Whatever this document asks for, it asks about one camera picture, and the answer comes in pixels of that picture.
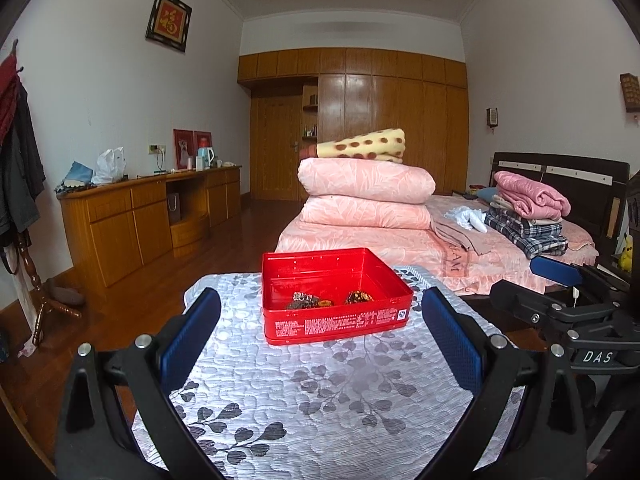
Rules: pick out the framed red calligraphy picture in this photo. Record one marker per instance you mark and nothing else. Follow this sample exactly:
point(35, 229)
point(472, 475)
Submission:
point(169, 23)

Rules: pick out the wooden sideboard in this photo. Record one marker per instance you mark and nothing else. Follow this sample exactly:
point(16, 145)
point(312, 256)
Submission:
point(115, 230)

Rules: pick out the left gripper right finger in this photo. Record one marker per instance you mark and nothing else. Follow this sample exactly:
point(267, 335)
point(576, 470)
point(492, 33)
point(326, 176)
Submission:
point(547, 439)

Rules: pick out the blue cloth on sideboard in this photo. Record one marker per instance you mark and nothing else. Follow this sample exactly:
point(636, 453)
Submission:
point(78, 178)

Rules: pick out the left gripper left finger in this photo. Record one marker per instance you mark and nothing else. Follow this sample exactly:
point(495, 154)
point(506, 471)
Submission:
point(94, 440)

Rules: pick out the yellow spotted blanket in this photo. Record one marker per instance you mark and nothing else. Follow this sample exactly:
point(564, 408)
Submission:
point(388, 145)

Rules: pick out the wall phone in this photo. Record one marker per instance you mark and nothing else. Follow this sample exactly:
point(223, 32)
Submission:
point(492, 117)

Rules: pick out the white cloth on bed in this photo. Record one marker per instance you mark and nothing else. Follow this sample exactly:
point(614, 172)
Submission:
point(468, 219)

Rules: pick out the white kettle with pink lid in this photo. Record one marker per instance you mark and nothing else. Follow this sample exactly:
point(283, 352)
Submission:
point(206, 152)

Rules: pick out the plaid folded clothes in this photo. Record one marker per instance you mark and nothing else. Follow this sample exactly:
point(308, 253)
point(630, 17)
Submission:
point(534, 238)

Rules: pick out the pink bed cover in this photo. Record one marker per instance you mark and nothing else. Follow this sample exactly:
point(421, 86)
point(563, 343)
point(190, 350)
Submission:
point(467, 262)

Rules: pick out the white plastic bag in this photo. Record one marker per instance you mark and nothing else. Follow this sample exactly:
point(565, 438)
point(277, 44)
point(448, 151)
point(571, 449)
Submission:
point(110, 167)

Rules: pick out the pink folded blanket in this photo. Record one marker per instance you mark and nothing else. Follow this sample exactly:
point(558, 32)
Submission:
point(530, 199)

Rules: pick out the red photo frames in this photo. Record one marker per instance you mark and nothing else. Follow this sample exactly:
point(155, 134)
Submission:
point(187, 143)

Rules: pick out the wooden wardrobe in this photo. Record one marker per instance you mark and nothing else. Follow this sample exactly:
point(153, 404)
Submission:
point(302, 97)

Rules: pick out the dark wooden headboard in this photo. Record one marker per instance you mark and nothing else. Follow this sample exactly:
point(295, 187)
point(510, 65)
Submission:
point(595, 188)

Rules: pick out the red tin box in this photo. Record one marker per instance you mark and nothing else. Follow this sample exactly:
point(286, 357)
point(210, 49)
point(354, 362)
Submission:
point(331, 294)

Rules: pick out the white floral quilted cover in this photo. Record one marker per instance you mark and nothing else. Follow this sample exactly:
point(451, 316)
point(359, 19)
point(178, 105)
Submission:
point(371, 407)

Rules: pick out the lower pink folded quilt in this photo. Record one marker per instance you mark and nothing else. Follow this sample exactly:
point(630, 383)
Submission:
point(337, 210)

